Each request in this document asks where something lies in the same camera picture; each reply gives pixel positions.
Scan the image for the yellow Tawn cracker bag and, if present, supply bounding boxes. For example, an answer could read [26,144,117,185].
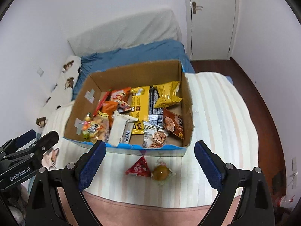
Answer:
[94,111,110,142]

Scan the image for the red triangular snack packet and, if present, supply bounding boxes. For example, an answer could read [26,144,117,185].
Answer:
[125,156,151,177]

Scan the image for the orange snack bag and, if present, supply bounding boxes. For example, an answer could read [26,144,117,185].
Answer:
[101,87,131,126]

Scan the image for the brown egg snack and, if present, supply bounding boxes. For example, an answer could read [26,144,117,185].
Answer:
[151,158,176,186]

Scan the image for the colourful candy bag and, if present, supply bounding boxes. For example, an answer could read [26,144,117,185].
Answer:
[82,112,100,140]

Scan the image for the white dog print pillow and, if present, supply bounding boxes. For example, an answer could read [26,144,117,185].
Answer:
[36,56,82,129]

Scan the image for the striped cat print blanket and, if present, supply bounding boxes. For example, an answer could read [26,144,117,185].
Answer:
[41,71,259,226]

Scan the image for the red long snack packet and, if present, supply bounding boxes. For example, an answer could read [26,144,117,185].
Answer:
[93,89,111,116]

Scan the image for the white paper snack bag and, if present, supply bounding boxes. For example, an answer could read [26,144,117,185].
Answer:
[108,111,138,147]

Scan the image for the yellow black snack bag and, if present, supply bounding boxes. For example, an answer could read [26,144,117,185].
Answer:
[130,86,163,135]

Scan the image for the cookie packet clear wrapper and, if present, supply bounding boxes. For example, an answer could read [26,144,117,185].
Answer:
[142,121,169,148]

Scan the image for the cardboard milk carton box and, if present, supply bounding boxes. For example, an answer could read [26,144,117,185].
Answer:
[64,60,193,157]

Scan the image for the brown noodle snack packet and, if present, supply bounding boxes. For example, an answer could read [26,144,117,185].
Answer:
[163,108,184,140]

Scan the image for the blue bed sheet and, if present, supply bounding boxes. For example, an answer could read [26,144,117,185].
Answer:
[71,39,234,101]

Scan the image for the yellow chips bag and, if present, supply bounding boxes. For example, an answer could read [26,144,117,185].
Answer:
[153,81,182,108]

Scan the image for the white pillow at headboard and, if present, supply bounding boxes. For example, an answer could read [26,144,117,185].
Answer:
[68,8,182,57]

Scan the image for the white door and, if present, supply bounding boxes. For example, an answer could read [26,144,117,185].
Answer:
[185,0,239,61]

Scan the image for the door handle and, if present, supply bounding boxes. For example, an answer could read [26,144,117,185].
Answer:
[192,2,203,14]

